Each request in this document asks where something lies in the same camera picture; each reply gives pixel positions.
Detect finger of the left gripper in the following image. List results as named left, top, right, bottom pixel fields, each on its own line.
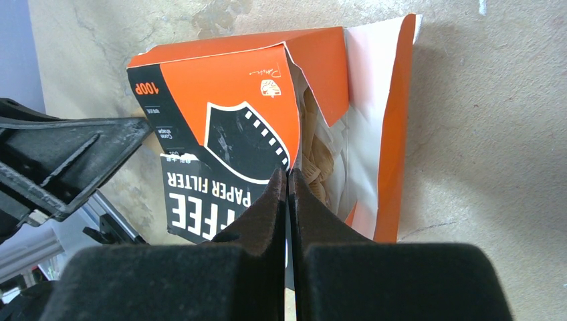
left=1, top=98, right=152, bottom=222

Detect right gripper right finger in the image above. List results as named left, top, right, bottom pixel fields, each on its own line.
left=288, top=169, right=512, bottom=320

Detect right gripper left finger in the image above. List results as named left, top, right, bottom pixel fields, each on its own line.
left=42, top=169, right=287, bottom=320

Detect orange coffee filter box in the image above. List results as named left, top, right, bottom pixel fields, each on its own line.
left=126, top=14, right=422, bottom=243

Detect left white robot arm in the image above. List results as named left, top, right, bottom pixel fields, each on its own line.
left=1, top=98, right=152, bottom=320

